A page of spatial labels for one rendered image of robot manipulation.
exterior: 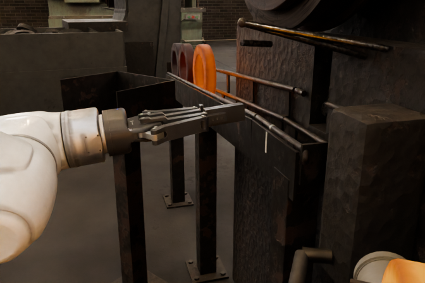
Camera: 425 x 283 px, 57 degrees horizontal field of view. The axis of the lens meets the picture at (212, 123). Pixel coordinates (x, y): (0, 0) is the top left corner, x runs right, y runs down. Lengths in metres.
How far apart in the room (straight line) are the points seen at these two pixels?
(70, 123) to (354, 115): 0.40
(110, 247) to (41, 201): 1.23
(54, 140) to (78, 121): 0.04
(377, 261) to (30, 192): 0.36
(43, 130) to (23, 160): 0.12
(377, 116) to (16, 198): 0.41
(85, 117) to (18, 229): 0.23
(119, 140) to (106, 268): 1.01
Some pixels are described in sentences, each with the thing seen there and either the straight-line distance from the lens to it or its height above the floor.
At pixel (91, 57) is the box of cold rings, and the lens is 3.01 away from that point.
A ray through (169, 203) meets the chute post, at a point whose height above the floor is 0.02.
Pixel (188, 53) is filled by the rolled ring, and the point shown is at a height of 0.75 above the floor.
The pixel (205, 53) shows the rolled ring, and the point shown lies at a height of 0.78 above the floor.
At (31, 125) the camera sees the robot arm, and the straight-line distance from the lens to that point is 0.61.
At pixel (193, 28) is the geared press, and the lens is 9.01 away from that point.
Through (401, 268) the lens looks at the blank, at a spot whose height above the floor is 0.78.
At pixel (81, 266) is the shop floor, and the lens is 1.62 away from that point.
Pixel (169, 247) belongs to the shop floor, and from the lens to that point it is 1.65.
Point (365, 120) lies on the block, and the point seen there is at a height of 0.80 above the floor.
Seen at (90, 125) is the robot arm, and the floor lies 0.75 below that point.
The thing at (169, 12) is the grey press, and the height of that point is 0.87.
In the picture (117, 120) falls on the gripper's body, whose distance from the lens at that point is 0.63.
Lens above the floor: 0.92
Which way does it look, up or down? 17 degrees down
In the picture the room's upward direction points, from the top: straight up
